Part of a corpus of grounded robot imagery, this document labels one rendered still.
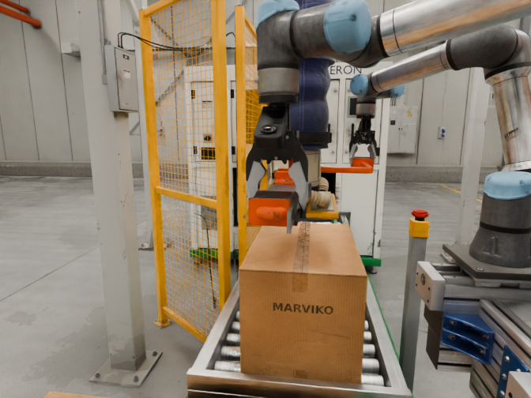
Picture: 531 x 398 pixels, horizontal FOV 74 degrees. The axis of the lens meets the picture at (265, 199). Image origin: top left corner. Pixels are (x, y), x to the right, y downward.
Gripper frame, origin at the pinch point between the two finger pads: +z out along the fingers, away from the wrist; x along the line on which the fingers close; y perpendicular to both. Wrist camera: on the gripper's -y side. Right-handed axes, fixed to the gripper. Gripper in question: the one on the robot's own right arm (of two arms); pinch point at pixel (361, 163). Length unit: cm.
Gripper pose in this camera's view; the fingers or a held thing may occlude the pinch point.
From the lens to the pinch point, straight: 155.9
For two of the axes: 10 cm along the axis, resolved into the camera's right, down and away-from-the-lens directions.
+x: 9.9, 0.3, -1.3
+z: -0.1, 9.8, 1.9
